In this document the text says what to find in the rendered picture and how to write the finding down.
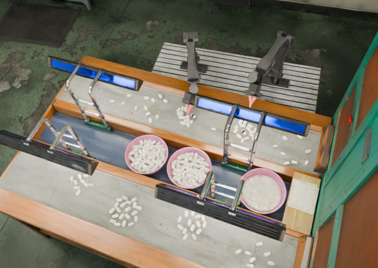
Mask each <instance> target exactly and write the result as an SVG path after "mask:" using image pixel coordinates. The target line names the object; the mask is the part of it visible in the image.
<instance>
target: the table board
mask: <svg viewBox="0 0 378 268"><path fill-rule="evenodd" d="M65 87H66V86H65V84H64V86H63V87H62V89H61V90H60V91H59V93H58V94H57V96H56V97H55V99H57V98H58V97H59V96H60V94H61V93H62V91H63V90H64V88H65ZM55 112H56V110H55V109H54V108H53V106H52V105H50V106H49V107H48V109H47V110H46V112H45V113H44V114H43V116H42V117H41V118H47V119H48V120H49V121H50V120H51V118H52V117H53V115H54V113H55ZM45 127H46V123H45V122H43V124H42V125H41V127H40V128H39V130H38V131H37V132H36V134H35V135H34V137H33V139H36V140H37V139H38V137H39V136H40V134H41V133H42V131H43V130H44V129H45ZM20 153H21V151H18V152H17V154H16V155H15V157H14V158H13V160H12V161H11V163H10V164H9V165H8V167H7V168H6V170H5V171H4V173H3V174H2V176H1V177H0V182H1V180H2V179H3V178H4V176H5V174H6V173H7V171H8V170H9V169H10V167H11V166H12V164H13V163H14V161H15V160H16V158H17V157H18V156H19V154H20Z"/></svg>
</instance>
